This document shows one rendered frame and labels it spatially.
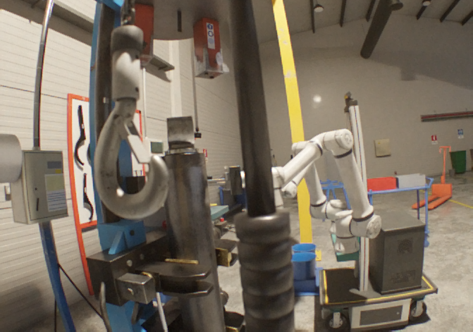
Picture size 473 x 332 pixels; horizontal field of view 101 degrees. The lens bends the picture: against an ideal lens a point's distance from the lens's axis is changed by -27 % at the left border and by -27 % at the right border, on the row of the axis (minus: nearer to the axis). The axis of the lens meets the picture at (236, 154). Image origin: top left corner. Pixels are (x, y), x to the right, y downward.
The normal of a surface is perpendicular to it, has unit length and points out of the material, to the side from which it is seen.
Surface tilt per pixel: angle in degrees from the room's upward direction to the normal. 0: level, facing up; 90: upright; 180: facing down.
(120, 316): 90
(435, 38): 90
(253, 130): 90
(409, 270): 90
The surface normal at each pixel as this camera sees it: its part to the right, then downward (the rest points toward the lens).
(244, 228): -0.63, 0.03
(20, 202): -0.29, -0.01
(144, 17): 0.62, -0.09
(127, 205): -0.13, -0.22
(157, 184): 0.05, 0.02
